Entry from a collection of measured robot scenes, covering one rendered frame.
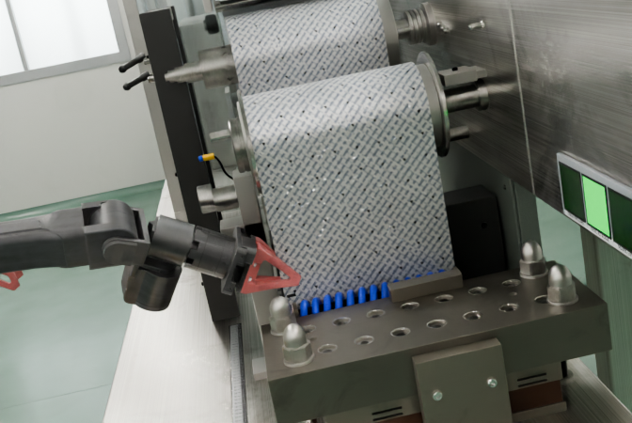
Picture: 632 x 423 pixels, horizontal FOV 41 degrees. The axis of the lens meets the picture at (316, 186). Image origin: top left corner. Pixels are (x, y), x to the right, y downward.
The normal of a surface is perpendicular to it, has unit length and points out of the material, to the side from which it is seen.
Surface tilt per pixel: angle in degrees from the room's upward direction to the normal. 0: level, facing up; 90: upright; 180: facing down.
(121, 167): 90
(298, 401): 90
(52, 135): 90
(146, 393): 0
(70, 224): 22
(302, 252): 90
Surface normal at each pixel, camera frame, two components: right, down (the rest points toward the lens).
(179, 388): -0.18, -0.95
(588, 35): -0.98, 0.21
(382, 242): 0.11, 0.23
